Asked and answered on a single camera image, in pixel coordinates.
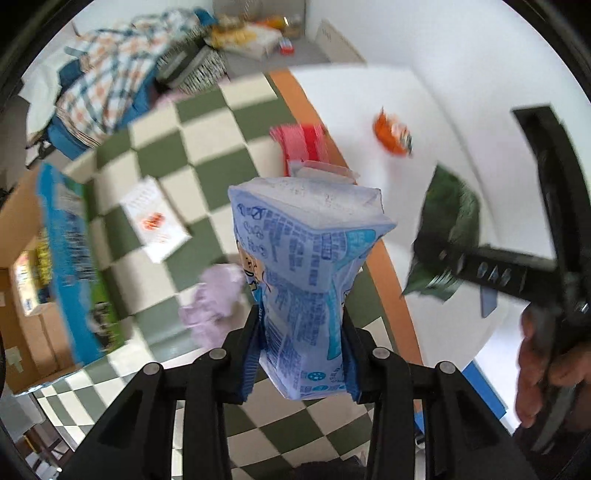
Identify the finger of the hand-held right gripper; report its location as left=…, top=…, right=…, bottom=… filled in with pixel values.
left=438, top=244, right=561, bottom=303
left=479, top=285, right=499, bottom=319

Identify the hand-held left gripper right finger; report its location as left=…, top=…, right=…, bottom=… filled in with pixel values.
left=341, top=318, right=542, bottom=480

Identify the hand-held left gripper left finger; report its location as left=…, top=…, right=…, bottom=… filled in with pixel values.
left=59, top=308, right=260, bottom=480

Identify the green snack packet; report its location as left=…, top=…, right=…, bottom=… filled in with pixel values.
left=400, top=165, right=482, bottom=304

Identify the blue tissue packet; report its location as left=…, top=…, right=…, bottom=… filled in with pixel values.
left=228, top=176, right=398, bottom=403

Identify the person's right hand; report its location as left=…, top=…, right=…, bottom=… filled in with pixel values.
left=514, top=305, right=583, bottom=430

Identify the purple cloth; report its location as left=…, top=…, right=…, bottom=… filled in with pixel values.
left=178, top=263, right=246, bottom=348

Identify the blue white board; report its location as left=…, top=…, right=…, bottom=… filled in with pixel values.
left=461, top=360, right=510, bottom=422

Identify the white packet red print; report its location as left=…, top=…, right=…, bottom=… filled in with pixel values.
left=119, top=177, right=193, bottom=264

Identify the orange snack packet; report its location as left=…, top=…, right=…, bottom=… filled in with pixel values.
left=372, top=107, right=414, bottom=160

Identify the white pink packet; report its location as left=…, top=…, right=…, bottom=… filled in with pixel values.
left=286, top=159, right=361, bottom=186

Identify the large blue printed box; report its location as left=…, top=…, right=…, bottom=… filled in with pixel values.
left=36, top=163, right=129, bottom=366

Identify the cardboard box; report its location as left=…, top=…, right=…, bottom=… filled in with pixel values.
left=0, top=172, right=95, bottom=396

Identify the red striped packet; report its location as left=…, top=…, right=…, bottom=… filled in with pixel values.
left=270, top=123, right=331, bottom=163

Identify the blue bag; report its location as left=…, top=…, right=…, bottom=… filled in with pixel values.
left=45, top=60, right=160, bottom=161

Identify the zebra pattern basket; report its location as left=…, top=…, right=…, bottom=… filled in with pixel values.
left=156, top=42, right=228, bottom=96

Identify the plaid cloth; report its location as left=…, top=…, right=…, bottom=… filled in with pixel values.
left=54, top=9, right=206, bottom=141

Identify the clutter of yellow items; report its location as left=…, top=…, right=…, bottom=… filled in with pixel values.
left=204, top=22, right=286, bottom=59

